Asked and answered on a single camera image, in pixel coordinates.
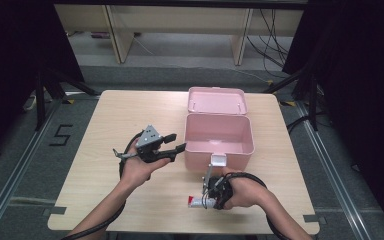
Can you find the aluminium floor rail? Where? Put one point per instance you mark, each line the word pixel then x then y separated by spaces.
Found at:
pixel 11 186
pixel 339 186

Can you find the black curtain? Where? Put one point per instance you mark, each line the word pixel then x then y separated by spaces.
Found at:
pixel 6 50
pixel 363 66

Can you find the light wooden desk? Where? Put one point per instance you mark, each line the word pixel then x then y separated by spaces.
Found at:
pixel 180 20

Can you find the grey tape strip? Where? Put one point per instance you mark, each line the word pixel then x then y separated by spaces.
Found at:
pixel 313 218
pixel 55 211

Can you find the yellow black floor tape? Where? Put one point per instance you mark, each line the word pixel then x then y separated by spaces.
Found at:
pixel 270 82
pixel 288 103

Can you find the person's right hand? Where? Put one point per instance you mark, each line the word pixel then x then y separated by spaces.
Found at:
pixel 246 193

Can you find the black metal stand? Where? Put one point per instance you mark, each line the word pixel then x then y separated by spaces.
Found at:
pixel 313 100
pixel 40 100

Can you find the white tube with red cap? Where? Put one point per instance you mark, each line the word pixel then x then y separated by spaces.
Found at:
pixel 196 202

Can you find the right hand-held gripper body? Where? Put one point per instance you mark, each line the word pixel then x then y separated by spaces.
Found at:
pixel 220 191

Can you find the person's left hand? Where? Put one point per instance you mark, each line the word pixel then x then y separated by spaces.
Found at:
pixel 136 173

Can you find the pink plastic storage box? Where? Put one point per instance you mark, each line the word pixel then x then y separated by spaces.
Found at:
pixel 218 133

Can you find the dark red item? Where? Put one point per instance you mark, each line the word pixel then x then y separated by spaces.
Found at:
pixel 100 35

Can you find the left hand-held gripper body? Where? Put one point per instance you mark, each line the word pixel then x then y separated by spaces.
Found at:
pixel 149 136

